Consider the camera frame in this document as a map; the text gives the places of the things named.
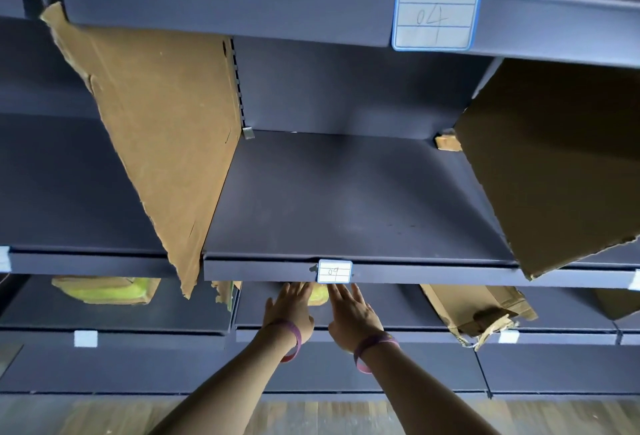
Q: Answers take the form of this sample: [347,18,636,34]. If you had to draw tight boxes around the person's right forearm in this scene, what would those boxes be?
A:
[359,344,501,435]

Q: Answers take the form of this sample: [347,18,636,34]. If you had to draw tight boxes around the person's left forearm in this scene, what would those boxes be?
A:
[149,334,296,435]

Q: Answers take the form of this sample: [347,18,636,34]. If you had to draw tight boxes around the purple wristband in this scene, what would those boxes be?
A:
[267,318,303,364]
[352,332,401,376]

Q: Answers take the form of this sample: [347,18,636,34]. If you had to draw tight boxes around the yellow parcel shelf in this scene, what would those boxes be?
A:
[307,282,331,307]

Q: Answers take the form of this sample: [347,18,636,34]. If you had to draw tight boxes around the grey metal shelving unit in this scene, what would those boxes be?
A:
[0,0,640,400]

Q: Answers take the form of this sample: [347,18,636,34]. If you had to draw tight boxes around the small torn cardboard scrap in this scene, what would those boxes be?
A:
[433,132,464,153]

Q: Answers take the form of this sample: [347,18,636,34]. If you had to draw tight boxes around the person's left hand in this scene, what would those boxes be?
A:
[262,281,316,346]

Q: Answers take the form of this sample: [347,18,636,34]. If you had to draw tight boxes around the person's right hand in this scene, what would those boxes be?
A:
[326,282,386,354]

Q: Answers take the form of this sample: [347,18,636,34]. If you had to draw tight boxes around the dark grey shelving unit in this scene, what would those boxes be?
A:
[0,0,640,349]

